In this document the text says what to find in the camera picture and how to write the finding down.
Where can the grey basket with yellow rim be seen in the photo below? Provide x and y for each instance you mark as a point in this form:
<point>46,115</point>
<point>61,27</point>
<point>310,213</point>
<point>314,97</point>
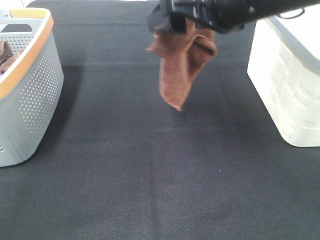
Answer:
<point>31,87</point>

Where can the brown towel with white tag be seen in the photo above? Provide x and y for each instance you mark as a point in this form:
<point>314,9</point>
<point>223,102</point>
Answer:
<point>183,56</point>

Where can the white plastic basket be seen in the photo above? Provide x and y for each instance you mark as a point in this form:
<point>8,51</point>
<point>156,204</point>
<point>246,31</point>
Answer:
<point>284,67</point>

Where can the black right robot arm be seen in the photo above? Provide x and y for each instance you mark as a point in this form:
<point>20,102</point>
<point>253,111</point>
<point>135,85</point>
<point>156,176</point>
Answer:
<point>221,16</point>

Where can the black table mat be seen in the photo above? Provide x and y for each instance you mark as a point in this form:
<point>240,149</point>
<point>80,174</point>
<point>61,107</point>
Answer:
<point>118,163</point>

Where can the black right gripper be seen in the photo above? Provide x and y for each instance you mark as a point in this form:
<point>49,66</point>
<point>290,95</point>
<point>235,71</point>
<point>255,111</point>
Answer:
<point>170,16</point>

